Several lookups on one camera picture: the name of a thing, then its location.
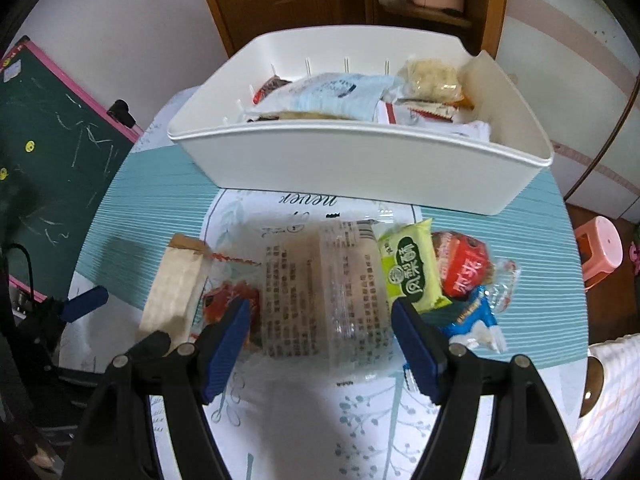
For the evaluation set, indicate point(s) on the orange snack packet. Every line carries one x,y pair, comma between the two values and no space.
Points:
466,102

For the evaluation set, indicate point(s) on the tan wafer snack packet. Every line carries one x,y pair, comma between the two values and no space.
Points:
172,285

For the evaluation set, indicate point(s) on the dark snack packet red edges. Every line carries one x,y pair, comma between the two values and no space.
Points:
260,118

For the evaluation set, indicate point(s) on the small yellow rice cake packet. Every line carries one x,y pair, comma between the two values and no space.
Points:
432,77

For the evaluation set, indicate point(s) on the green chalkboard pink frame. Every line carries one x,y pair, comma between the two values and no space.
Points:
50,135

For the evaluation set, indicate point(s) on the black easel clamp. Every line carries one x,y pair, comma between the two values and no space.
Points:
120,110

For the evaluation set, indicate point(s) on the pink plastic stool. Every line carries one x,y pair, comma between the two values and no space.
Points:
600,245

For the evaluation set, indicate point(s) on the white snack packet red stripe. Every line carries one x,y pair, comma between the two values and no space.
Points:
420,110

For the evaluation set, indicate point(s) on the teal table runner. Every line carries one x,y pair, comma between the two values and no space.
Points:
140,200

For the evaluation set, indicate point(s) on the small red snack packet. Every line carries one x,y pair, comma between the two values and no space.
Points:
222,297

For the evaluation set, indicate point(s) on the green snack packet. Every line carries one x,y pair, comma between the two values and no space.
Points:
410,270

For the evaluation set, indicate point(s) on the brown wooden shelf cabinet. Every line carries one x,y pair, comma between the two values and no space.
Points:
492,10

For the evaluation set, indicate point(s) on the brown chocolate snack packet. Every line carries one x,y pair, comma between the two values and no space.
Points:
272,86

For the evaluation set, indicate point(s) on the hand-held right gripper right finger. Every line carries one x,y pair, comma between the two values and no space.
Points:
420,350

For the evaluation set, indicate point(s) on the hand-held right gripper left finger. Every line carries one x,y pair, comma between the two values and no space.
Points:
225,350

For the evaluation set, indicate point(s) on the large white blue snack packet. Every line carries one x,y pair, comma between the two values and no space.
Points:
330,92

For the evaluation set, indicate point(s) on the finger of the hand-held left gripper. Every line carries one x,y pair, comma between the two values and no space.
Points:
87,299

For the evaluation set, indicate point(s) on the red snack in clear wrapper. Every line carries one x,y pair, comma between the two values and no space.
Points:
462,260

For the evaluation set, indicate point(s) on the clear printed snack packet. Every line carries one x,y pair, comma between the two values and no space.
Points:
320,300

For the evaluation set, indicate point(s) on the large yellow rice cake packet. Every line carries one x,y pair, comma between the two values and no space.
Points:
310,116

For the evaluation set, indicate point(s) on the dark brown rounded object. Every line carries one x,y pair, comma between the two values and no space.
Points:
592,385

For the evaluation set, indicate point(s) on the white plastic storage bin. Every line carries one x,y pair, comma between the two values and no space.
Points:
350,165

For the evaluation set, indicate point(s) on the pink toy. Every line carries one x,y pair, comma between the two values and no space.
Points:
636,255

